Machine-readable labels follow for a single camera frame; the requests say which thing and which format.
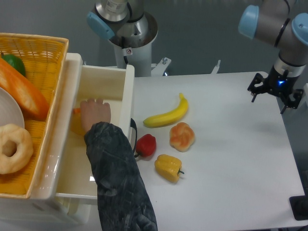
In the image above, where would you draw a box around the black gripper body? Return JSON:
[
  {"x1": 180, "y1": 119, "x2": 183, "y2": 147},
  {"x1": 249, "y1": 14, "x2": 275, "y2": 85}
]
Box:
[{"x1": 262, "y1": 66, "x2": 301, "y2": 98}]

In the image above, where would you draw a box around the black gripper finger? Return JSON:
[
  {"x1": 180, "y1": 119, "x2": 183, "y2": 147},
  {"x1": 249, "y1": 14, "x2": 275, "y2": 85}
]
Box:
[
  {"x1": 247, "y1": 73, "x2": 267, "y2": 103},
  {"x1": 280, "y1": 89, "x2": 304, "y2": 114}
]

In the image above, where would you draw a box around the orange bread slice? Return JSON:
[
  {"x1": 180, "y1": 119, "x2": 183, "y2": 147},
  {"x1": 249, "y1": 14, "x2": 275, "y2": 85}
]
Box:
[{"x1": 70, "y1": 108, "x2": 85, "y2": 136}]

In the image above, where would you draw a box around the white drawer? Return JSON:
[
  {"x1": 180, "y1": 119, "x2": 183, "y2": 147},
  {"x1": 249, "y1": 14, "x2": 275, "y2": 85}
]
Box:
[{"x1": 55, "y1": 64, "x2": 135, "y2": 205}]

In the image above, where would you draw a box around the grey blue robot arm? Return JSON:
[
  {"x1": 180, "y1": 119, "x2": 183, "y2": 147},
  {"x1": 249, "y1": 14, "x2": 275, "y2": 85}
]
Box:
[{"x1": 87, "y1": 0, "x2": 308, "y2": 109}]

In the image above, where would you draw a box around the camouflage sleeved forearm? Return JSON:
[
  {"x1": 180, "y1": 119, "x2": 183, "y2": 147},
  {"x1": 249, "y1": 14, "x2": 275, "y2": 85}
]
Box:
[{"x1": 84, "y1": 122, "x2": 158, "y2": 231}]

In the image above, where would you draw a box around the white drawer cabinet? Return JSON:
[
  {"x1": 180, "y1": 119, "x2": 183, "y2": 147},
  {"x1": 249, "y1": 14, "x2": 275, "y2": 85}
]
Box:
[{"x1": 0, "y1": 53, "x2": 91, "y2": 224}]

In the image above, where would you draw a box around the person's hand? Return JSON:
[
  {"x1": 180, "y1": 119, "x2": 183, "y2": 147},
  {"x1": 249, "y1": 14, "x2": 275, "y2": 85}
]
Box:
[{"x1": 80, "y1": 99, "x2": 111, "y2": 132}]

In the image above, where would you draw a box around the yellow banana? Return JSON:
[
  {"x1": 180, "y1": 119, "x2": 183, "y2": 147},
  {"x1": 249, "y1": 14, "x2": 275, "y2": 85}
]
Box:
[{"x1": 143, "y1": 93, "x2": 189, "y2": 128}]

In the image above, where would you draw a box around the knotted bread roll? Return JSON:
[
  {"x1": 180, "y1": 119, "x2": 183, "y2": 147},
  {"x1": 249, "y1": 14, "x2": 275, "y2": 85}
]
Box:
[{"x1": 169, "y1": 122, "x2": 195, "y2": 152}]

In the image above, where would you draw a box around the black device at edge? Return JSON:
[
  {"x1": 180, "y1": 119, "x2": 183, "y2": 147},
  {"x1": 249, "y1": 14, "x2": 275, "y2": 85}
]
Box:
[{"x1": 289, "y1": 195, "x2": 308, "y2": 221}]

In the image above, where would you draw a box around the yellow toy pepper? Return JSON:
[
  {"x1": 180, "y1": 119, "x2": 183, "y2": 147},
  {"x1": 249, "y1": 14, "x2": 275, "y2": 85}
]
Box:
[{"x1": 154, "y1": 154, "x2": 184, "y2": 183}]

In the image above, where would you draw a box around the red toy pepper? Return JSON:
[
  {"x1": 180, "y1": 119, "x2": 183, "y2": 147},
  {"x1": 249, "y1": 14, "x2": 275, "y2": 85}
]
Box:
[{"x1": 134, "y1": 134, "x2": 156, "y2": 158}]

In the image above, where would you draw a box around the yellow woven basket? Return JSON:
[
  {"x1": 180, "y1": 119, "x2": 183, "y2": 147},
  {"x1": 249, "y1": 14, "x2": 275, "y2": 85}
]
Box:
[{"x1": 0, "y1": 33, "x2": 69, "y2": 199}]

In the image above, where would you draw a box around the orange baguette bread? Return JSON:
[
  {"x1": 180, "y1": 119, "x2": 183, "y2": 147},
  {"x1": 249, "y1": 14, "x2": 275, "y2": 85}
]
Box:
[{"x1": 0, "y1": 59, "x2": 50, "y2": 121}]

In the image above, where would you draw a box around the green toy fruit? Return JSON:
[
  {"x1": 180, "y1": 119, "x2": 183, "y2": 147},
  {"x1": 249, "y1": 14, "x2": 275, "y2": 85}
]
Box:
[{"x1": 0, "y1": 52, "x2": 26, "y2": 77}]

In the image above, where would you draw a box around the white plate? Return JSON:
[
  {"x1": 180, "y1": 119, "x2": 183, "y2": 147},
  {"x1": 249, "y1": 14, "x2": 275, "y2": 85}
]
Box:
[{"x1": 0, "y1": 88, "x2": 25, "y2": 128}]

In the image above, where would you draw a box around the beige doughnut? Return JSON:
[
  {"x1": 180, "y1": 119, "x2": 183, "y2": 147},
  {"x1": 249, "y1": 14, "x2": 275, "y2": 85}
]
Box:
[{"x1": 0, "y1": 124, "x2": 34, "y2": 174}]

